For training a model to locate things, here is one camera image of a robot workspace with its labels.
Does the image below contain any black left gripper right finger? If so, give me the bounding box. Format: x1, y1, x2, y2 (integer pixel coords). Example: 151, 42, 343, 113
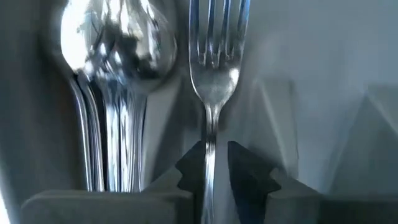
227, 141, 282, 224

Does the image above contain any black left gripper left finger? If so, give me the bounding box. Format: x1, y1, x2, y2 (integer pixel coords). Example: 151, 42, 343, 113
175, 140, 206, 224

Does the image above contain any silver metal fork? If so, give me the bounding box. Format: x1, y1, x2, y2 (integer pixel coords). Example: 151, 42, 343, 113
188, 0, 251, 224

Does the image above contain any grey plastic cutlery tray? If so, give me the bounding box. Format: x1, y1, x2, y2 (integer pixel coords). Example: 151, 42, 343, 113
0, 0, 398, 200

